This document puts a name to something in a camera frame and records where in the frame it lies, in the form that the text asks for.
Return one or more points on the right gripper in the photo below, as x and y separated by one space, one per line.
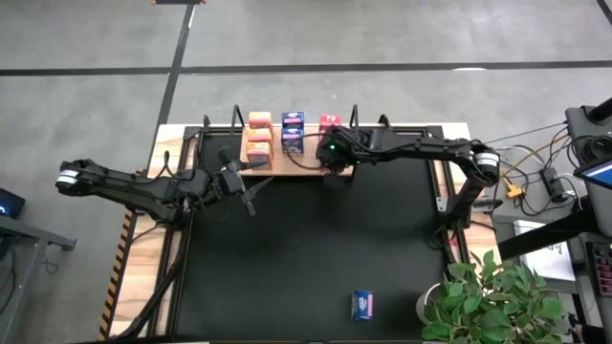
342 150

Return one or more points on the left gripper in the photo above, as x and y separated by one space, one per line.
248 204

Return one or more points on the orange Mini Wheats cereal box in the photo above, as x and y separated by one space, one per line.
260 135
260 119
259 152

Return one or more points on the blue Frosted Flakes cereal box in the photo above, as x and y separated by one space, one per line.
292 141
362 306
293 119

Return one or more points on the red Froot Loops cereal box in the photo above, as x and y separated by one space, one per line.
330 120

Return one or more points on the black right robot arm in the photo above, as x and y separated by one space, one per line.
430 145

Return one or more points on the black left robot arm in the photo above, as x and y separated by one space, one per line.
143 188

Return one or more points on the white plant pot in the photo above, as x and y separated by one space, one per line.
423 306

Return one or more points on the yellow black hazard tape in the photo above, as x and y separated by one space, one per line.
115 277

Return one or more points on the green leafy plant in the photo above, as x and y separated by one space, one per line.
492 306

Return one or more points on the black metal beam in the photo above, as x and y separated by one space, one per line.
540 236

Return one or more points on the black power strip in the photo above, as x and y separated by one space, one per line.
552 184

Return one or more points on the white paper sheet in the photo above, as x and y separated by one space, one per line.
550 263

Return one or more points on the grey metal desk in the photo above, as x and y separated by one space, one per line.
28 229

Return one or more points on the dark device blue light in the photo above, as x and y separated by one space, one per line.
12 203

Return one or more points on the grey equipment stand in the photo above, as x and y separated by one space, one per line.
581 124

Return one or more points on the blue screen tablet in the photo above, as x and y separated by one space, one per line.
597 174

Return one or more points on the black keypad red keys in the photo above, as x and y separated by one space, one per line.
603 267

